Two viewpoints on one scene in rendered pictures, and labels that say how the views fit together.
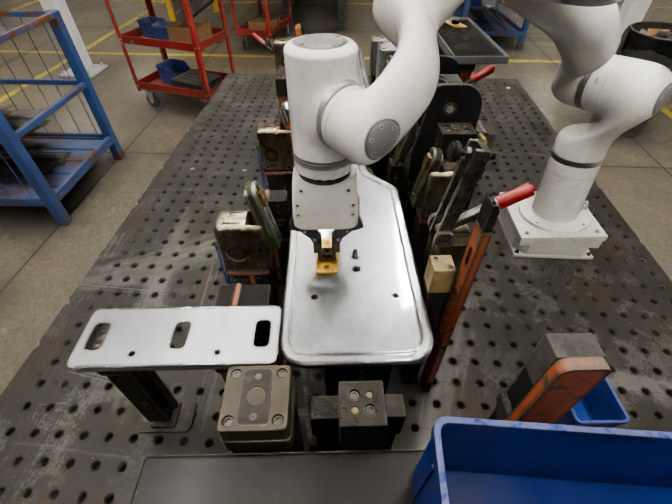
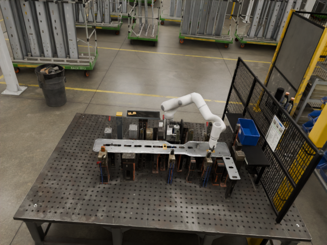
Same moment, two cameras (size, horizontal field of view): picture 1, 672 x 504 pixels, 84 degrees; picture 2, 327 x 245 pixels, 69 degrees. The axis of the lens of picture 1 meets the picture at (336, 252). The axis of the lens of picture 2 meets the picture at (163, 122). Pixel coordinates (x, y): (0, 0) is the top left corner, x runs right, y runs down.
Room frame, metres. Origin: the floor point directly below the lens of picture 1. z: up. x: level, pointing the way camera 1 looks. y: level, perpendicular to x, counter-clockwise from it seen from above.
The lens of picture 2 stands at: (1.10, 1.79, 2.60)
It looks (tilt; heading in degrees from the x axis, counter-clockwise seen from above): 36 degrees down; 266
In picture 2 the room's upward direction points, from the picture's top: 6 degrees clockwise
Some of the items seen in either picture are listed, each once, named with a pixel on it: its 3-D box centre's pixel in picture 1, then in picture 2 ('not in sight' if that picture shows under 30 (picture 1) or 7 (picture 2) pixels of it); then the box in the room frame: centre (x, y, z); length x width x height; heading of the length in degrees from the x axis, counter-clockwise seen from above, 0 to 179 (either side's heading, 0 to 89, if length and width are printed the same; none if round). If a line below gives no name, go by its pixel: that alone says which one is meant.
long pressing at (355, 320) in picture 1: (341, 128); (162, 147); (0.94, -0.02, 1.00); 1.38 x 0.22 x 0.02; 1
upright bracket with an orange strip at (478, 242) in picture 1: (449, 319); not in sight; (0.36, -0.19, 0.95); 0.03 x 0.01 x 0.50; 1
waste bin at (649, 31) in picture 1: (638, 82); (53, 85); (2.96, -2.35, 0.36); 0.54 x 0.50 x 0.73; 87
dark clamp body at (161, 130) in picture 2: not in sight; (160, 142); (0.96, -0.22, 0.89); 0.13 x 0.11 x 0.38; 91
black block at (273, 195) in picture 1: (277, 245); (190, 170); (0.65, 0.14, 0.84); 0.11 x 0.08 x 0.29; 91
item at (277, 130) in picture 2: not in sight; (275, 133); (-0.10, 0.05, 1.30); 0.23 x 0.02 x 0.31; 91
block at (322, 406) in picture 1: (353, 445); (231, 160); (0.19, -0.03, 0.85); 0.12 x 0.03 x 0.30; 91
